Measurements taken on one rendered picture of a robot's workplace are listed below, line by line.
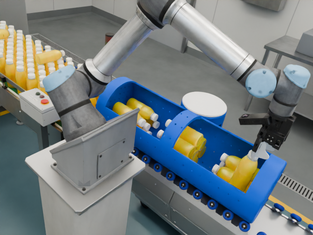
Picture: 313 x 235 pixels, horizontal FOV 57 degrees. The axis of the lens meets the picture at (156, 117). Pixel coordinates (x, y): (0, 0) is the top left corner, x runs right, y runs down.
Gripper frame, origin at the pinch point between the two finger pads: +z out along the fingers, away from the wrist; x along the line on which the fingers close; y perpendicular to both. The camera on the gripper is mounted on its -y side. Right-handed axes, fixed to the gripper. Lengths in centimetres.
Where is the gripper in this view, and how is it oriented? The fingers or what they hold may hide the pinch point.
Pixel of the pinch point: (254, 154)
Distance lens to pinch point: 112.8
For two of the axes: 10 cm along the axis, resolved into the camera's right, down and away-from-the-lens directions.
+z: -1.3, 8.1, 5.7
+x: 6.2, -3.8, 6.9
